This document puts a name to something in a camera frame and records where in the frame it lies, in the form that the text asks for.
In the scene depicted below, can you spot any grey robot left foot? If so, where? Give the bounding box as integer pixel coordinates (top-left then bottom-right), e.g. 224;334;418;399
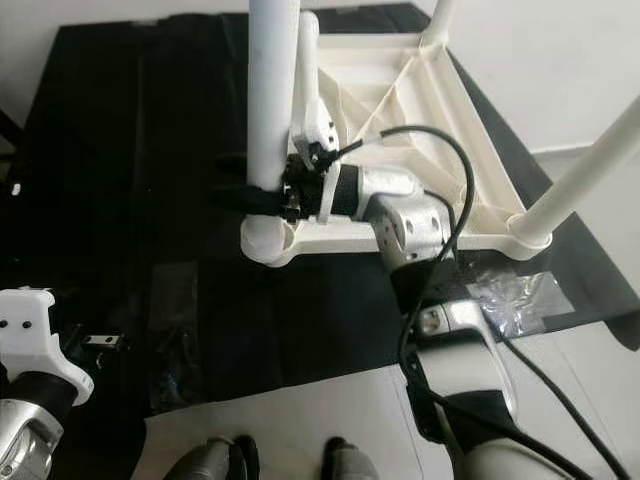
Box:
160;435;261;480

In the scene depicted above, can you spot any dark shiny tape patch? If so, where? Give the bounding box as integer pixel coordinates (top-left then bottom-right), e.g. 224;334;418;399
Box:
145;262;209;411

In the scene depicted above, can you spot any grey robot right foot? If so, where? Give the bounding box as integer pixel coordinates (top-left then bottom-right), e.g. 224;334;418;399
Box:
322;438;411;480

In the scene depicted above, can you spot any grey robot foot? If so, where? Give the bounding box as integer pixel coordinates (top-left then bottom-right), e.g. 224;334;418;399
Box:
160;435;261;480
322;438;411;480

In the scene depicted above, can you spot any white plastic children table top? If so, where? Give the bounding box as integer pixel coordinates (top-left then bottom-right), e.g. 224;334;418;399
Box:
240;5;556;266

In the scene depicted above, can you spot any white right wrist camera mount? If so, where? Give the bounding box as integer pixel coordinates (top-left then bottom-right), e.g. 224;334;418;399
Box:
292;95;346;223

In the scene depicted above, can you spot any clear crumpled plastic sheet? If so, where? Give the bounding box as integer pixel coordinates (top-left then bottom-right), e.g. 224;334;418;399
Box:
470;270;576;339

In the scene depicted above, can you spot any black tablecloth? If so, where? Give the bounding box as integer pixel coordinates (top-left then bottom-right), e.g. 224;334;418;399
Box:
0;3;640;461

